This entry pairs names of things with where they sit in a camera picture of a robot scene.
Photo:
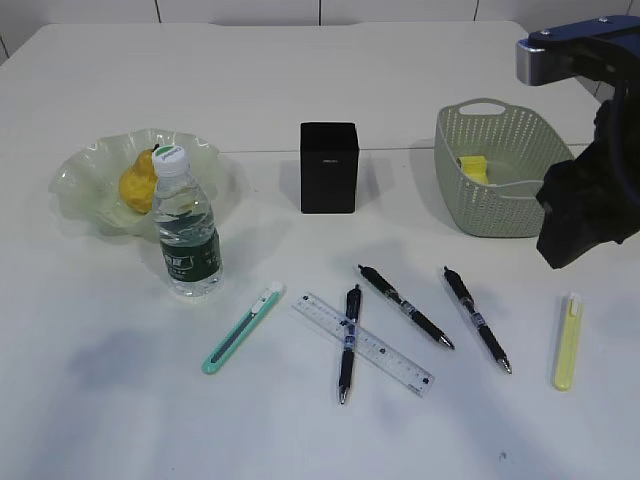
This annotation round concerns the green woven plastic basket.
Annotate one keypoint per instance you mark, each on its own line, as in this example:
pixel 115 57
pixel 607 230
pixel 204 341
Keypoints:
pixel 520 146

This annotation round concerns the teal utility knife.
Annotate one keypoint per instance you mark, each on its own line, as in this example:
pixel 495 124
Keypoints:
pixel 234 338

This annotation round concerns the translucent green wavy plate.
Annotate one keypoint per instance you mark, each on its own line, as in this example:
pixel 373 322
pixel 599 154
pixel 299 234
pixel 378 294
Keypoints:
pixel 86 185

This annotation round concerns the yellow utility knife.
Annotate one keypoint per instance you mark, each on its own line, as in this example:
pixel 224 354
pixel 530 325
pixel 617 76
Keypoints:
pixel 568 343

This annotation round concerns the black square pen holder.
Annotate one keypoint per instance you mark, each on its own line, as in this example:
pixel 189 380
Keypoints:
pixel 329 159

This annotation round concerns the black pen right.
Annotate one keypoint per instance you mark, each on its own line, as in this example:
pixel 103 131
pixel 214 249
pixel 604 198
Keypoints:
pixel 467 302

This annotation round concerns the clear plastic ruler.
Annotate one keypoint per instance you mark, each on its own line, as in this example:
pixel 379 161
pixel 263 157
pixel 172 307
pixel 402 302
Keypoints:
pixel 370 347

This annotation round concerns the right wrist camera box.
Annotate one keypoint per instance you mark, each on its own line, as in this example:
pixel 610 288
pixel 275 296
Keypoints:
pixel 604 49

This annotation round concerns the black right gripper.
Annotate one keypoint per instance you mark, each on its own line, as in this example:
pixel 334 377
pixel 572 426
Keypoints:
pixel 594 199

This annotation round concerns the yellow pear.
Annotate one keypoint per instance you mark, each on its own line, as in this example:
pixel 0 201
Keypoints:
pixel 137 184

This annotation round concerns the black pen middle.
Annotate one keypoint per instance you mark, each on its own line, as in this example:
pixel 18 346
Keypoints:
pixel 408 309

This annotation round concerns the clear water bottle green label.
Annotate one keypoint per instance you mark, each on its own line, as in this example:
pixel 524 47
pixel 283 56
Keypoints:
pixel 185 224

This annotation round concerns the black pen on ruler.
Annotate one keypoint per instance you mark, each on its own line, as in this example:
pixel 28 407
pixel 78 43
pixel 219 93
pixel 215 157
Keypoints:
pixel 353 304

